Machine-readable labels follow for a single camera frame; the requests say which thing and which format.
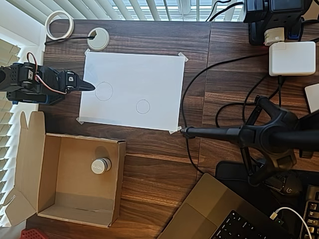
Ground small silver cylinder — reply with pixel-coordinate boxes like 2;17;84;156
91;156;112;175

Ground open cardboard box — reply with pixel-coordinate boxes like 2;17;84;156
4;111;127;229

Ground white paper sheet with circles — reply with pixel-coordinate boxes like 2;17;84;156
79;51;185;132

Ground masking tape roll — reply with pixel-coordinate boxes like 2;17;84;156
45;10;74;40

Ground white vertical blinds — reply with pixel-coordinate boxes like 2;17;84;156
0;38;28;225
0;0;246;25

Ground black desk mat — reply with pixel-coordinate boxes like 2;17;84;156
215;160;319;225

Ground grey laptop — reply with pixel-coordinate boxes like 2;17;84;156
157;172;295;239

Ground black tripod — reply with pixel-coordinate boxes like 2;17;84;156
179;96;319;187

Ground white round plug adapter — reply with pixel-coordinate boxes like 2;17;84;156
263;26;286;47

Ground white square power adapter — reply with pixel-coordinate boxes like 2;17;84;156
268;41;317;77

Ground black power strip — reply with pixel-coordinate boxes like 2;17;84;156
243;0;306;45

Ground blue plug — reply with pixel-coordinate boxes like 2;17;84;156
288;24;302;40

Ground black computer mouse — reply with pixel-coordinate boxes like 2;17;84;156
280;174;304;196

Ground white rounded device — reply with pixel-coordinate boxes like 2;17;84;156
304;83;319;114

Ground black keyboard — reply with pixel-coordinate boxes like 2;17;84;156
303;184;319;239

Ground thin black cable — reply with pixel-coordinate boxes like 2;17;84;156
44;34;97;45

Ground round desk cable grommet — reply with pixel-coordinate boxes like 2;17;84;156
87;28;110;51

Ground long black cable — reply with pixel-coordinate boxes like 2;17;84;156
179;53;271;175

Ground black power cable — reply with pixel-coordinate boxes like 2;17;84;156
205;1;246;22

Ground looped black charger cable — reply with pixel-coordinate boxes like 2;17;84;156
215;76;284;130

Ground white USB-C cable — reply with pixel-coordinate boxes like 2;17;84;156
271;206;314;239

